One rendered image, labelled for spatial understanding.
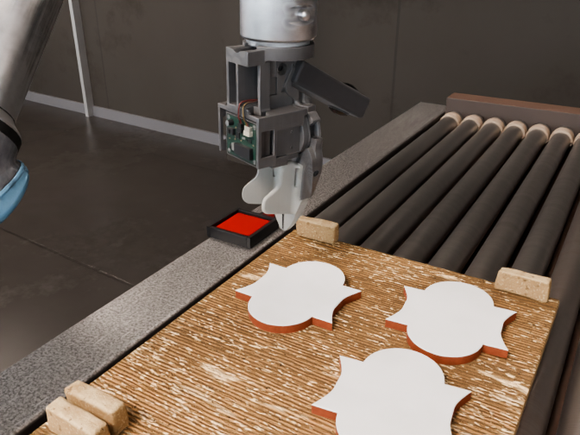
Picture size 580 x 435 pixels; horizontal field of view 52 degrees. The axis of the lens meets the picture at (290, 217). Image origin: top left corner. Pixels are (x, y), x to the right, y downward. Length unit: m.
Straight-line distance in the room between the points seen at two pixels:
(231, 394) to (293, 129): 0.26
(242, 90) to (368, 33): 2.78
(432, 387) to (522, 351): 0.12
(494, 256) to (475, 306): 0.18
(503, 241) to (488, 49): 2.29
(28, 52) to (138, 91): 3.78
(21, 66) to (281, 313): 0.46
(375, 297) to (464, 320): 0.10
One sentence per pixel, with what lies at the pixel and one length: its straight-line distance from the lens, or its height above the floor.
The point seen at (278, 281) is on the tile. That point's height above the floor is 0.95.
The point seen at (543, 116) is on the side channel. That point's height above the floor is 0.93.
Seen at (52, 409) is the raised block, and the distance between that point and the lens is 0.54.
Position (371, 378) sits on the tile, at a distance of 0.56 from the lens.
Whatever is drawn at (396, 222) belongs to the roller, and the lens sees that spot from 0.91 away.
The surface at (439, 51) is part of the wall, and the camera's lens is 3.21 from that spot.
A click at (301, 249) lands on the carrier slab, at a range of 0.78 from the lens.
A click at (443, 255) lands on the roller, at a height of 0.92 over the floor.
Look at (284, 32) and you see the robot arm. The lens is 0.58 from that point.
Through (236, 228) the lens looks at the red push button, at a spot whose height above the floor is 0.93.
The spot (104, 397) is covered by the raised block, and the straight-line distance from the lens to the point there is 0.54.
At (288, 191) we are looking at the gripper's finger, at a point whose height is 1.06.
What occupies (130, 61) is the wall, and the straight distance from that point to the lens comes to 4.62.
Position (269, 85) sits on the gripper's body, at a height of 1.18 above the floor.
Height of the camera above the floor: 1.31
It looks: 25 degrees down
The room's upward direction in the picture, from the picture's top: straight up
